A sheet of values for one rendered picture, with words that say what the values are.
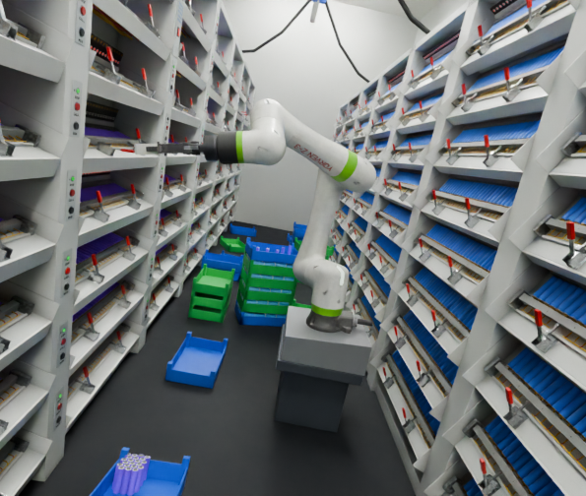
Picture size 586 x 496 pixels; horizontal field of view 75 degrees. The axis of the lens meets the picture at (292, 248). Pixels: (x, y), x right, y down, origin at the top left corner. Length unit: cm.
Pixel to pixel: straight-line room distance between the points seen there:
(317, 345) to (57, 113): 103
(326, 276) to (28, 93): 101
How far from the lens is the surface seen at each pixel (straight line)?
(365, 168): 141
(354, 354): 144
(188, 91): 237
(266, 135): 111
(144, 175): 169
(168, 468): 136
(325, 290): 143
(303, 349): 142
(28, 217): 107
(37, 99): 104
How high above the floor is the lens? 99
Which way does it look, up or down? 13 degrees down
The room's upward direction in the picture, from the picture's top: 11 degrees clockwise
